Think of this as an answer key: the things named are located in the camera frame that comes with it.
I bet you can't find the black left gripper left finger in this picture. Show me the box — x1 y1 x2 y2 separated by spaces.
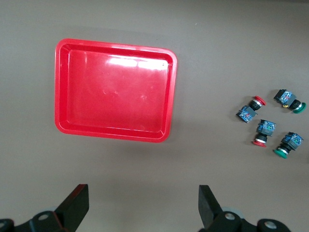
31 184 90 232

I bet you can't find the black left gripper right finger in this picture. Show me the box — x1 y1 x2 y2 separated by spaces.
198 185 244 232

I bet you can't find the red push button switch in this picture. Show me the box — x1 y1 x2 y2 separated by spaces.
236 95 267 124
252 118 277 148

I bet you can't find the red plastic tray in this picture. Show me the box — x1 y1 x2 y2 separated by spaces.
54 38 179 143

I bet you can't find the brown table cover sheet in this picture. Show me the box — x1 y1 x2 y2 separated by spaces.
0 0 309 232

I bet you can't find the green push button switch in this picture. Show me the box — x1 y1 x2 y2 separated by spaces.
273 88 307 114
273 131 304 160

